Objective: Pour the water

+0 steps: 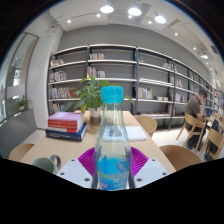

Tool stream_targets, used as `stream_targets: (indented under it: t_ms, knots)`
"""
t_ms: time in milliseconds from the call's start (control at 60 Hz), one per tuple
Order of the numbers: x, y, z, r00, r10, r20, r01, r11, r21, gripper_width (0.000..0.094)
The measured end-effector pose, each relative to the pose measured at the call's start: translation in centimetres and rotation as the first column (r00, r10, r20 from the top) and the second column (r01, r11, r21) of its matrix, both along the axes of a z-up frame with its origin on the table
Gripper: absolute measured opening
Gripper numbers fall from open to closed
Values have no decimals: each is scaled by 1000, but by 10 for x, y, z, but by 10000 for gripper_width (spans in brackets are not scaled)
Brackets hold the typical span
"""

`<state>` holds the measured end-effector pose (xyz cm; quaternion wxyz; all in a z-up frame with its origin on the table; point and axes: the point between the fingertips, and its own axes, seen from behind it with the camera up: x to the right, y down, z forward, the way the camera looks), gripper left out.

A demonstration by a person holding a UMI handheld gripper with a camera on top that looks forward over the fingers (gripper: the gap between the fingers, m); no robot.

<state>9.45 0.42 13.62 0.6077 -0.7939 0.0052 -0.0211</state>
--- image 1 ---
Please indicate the group of ceiling lights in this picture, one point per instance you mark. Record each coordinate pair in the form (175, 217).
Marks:
(134, 11)

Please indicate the green plant by window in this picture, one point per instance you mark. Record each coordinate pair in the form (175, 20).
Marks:
(23, 104)

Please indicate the rounded light wooden chair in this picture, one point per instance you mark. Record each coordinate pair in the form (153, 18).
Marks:
(180, 156)
(146, 124)

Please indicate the red book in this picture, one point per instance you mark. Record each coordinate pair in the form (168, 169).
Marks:
(65, 125)

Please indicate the green potted plant, white pot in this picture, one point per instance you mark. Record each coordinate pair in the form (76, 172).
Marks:
(90, 96)

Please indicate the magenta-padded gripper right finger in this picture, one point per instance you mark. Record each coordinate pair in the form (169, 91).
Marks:
(151, 171)

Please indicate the clear bottle with blue cap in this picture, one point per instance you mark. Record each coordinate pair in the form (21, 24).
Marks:
(112, 150)

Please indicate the slatted wooden chair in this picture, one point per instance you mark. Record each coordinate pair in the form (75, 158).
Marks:
(216, 138)
(190, 120)

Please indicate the grey wall shelf with books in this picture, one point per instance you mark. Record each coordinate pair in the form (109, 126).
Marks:
(150, 71)

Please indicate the person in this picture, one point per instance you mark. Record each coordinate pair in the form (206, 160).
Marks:
(192, 106)

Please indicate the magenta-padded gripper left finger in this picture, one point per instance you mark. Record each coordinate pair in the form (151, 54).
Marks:
(73, 171)

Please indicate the grey-green patterned mug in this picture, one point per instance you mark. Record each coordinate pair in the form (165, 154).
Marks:
(43, 164)

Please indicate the black backpack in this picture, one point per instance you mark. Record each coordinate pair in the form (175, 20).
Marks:
(213, 128)

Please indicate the pink-covered book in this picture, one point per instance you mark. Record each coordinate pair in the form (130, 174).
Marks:
(66, 116)

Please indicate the open white magazine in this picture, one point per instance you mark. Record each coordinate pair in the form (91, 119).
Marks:
(137, 133)

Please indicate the thick dark blue book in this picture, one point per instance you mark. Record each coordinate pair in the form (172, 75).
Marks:
(65, 135)

